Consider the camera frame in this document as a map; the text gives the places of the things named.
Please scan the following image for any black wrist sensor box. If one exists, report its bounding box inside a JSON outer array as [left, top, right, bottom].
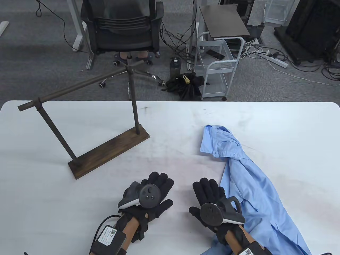
[[90, 225, 127, 255], [237, 240, 273, 255]]

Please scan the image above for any white desk leg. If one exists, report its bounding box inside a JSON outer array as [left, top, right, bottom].
[[67, 0, 87, 52]]

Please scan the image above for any person's left forearm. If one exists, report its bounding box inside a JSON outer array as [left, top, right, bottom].
[[117, 218, 142, 255]]

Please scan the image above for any white desktop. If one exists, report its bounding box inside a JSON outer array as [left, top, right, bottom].
[[0, 101, 340, 255]]

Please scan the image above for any grey black hand controller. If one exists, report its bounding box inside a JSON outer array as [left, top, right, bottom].
[[118, 181, 163, 209], [200, 197, 245, 227]]

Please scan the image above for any black computer case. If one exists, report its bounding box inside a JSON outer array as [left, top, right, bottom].
[[219, 0, 255, 26]]

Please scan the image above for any dark brown side table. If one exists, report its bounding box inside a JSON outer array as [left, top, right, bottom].
[[199, 5, 250, 40]]

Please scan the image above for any tangle of black cables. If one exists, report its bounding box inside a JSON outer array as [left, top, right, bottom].
[[159, 20, 197, 65]]

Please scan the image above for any dark water bottle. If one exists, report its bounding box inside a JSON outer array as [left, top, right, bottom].
[[169, 57, 181, 77]]

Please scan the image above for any person's right hand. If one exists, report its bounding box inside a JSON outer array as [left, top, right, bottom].
[[189, 178, 248, 241]]

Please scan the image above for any black equipment stand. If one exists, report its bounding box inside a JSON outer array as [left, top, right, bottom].
[[274, 0, 340, 66]]

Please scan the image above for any black office chair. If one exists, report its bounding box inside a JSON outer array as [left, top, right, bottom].
[[80, 0, 166, 88]]

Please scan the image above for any tangle of white cables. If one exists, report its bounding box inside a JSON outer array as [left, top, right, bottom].
[[242, 39, 340, 86]]

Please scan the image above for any black sensor cable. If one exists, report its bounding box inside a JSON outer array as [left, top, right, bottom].
[[92, 215, 123, 246]]

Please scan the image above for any grey metal desk leg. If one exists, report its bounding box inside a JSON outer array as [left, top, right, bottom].
[[80, 0, 96, 70], [187, 0, 200, 71]]

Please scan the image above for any white metal rolling cart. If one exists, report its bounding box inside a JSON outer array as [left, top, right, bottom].
[[195, 31, 245, 101]]

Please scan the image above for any light blue long-sleeve shirt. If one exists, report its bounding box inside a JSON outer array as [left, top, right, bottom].
[[198, 125, 312, 255]]

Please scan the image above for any white power strip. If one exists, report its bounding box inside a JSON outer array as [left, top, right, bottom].
[[266, 52, 288, 69]]

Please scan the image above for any black folded umbrella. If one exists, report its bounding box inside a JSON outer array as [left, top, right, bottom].
[[161, 72, 205, 101]]

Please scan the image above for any person's right forearm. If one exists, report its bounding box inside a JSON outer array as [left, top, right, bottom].
[[225, 230, 256, 255]]

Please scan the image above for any thin black floor cable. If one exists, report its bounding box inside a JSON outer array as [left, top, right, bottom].
[[35, 0, 88, 52]]

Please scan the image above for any black phone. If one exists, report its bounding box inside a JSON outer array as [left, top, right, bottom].
[[206, 49, 226, 60]]

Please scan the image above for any dark wooden desktop rack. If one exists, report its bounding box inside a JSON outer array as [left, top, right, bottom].
[[18, 65, 150, 180]]

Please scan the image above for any white wire basket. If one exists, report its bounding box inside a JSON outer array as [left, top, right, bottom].
[[264, 0, 288, 24]]

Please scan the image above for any person's left hand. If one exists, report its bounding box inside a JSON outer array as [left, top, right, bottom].
[[119, 172, 174, 226]]

